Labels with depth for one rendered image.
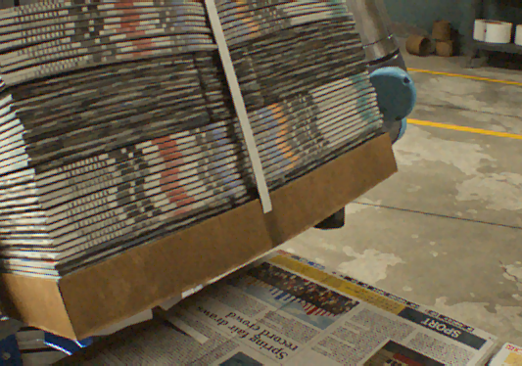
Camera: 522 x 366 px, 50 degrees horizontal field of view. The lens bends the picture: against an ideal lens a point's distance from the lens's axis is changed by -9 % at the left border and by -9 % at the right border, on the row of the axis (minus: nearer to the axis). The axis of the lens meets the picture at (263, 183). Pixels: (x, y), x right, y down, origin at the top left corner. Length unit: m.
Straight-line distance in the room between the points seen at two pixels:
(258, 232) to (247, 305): 0.14
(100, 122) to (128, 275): 0.11
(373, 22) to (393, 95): 0.10
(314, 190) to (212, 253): 0.12
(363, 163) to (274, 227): 0.13
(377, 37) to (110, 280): 0.52
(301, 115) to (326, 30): 0.10
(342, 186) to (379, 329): 0.14
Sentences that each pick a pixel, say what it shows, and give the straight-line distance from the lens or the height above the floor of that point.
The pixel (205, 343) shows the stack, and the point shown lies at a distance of 0.55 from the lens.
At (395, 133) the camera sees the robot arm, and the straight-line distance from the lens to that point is 0.99.
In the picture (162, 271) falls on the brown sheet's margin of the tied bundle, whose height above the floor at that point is 0.95.
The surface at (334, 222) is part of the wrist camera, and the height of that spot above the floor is 0.79.
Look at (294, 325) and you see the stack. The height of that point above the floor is 0.83.
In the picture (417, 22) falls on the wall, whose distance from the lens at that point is 6.89.
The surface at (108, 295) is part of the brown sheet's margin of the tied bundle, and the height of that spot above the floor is 0.95.
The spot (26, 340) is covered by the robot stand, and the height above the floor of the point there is 0.59.
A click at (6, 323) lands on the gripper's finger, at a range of 0.54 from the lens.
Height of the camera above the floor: 1.17
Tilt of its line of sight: 23 degrees down
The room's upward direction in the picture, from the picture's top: straight up
